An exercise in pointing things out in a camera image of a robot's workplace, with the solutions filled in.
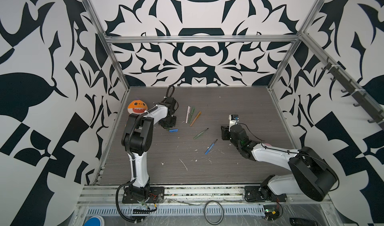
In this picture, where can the blue round button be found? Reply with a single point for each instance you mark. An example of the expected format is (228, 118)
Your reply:
(95, 221)

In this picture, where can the white slotted cable duct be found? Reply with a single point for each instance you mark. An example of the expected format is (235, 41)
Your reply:
(183, 210)

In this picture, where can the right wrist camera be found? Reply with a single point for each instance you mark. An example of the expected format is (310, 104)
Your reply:
(233, 120)

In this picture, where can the dark green pen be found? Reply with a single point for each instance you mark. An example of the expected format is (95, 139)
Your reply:
(200, 134)

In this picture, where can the orange shark plush toy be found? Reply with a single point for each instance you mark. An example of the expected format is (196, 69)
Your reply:
(137, 107)

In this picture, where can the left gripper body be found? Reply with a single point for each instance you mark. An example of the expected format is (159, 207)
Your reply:
(170, 122)

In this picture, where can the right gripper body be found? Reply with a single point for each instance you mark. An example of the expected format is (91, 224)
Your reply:
(226, 134)

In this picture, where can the green lit circuit board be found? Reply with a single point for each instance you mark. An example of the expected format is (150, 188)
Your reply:
(273, 213)

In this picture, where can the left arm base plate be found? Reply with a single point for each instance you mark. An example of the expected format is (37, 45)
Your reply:
(150, 195)

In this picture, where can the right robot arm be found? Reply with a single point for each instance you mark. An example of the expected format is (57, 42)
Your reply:
(310, 174)

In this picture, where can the black device bottom right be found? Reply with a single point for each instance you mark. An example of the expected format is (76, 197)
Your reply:
(302, 222)

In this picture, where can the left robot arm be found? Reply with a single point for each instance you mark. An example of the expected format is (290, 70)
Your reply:
(137, 139)

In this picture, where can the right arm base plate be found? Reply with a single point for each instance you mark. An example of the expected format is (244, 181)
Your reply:
(257, 194)

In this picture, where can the wall hook rail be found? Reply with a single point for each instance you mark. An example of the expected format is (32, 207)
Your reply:
(361, 96)

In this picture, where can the blue pen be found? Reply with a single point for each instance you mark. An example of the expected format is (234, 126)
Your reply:
(210, 147)

